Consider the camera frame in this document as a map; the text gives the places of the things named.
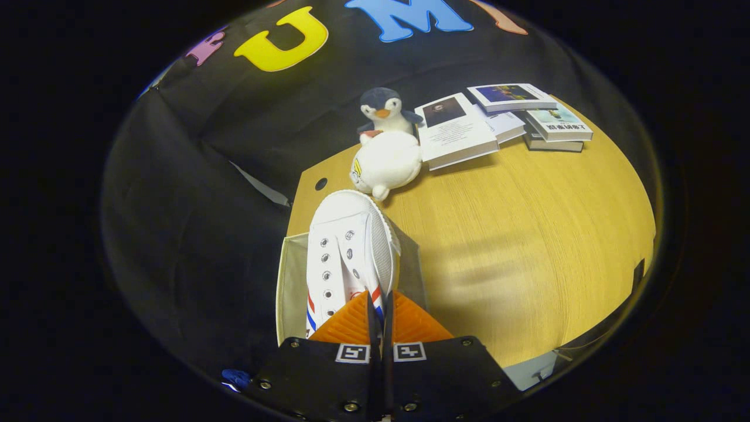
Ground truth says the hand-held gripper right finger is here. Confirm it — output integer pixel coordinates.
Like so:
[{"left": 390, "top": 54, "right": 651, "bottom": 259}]
[{"left": 384, "top": 290, "right": 522, "bottom": 422}]

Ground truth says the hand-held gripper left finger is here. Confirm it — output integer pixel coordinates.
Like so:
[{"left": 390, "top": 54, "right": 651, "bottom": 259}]
[{"left": 249, "top": 291, "right": 379, "bottom": 422}]

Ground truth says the beige fabric storage box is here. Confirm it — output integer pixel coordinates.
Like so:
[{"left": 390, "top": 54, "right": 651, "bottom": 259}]
[{"left": 275, "top": 220, "right": 428, "bottom": 346}]

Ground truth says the white canvas shoe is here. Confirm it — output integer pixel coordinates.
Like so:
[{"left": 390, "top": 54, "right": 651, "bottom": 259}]
[{"left": 305, "top": 189, "right": 402, "bottom": 341}]

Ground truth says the white round plush toy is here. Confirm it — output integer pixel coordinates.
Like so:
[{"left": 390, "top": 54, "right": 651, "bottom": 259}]
[{"left": 350, "top": 130, "right": 422, "bottom": 202}]

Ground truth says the black backdrop cloth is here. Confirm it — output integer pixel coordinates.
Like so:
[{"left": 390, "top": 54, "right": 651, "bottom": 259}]
[{"left": 101, "top": 0, "right": 657, "bottom": 387}]

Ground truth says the white book with portrait cover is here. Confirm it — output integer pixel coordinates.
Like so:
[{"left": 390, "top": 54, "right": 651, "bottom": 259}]
[{"left": 414, "top": 93, "right": 500, "bottom": 171}]

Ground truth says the penguin plush toy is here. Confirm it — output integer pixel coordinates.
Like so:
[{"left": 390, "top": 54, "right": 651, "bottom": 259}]
[{"left": 357, "top": 87, "right": 424, "bottom": 138}]

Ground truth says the thin white booklet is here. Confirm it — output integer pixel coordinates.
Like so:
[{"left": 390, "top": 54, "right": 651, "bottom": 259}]
[{"left": 478, "top": 105, "right": 527, "bottom": 144}]

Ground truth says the dark grey book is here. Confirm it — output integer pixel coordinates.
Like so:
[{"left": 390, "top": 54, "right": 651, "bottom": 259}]
[{"left": 524, "top": 126, "right": 584, "bottom": 153}]

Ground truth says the pale teal cover book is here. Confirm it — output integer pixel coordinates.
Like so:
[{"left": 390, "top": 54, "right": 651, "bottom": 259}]
[{"left": 526, "top": 103, "right": 594, "bottom": 142}]

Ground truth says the white book with blue picture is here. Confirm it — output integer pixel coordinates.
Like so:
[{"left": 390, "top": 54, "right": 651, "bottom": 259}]
[{"left": 467, "top": 83, "right": 558, "bottom": 114}]

